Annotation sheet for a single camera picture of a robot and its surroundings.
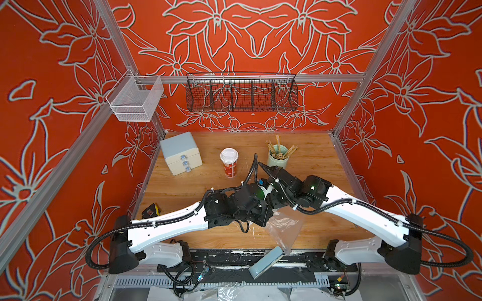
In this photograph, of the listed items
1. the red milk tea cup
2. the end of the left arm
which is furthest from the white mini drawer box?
the end of the left arm

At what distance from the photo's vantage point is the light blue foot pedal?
0.69m

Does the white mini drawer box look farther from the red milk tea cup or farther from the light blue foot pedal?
the light blue foot pedal

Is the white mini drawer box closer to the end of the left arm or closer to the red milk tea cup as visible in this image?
the red milk tea cup

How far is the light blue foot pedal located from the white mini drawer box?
0.55m

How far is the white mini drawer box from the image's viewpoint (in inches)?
36.2
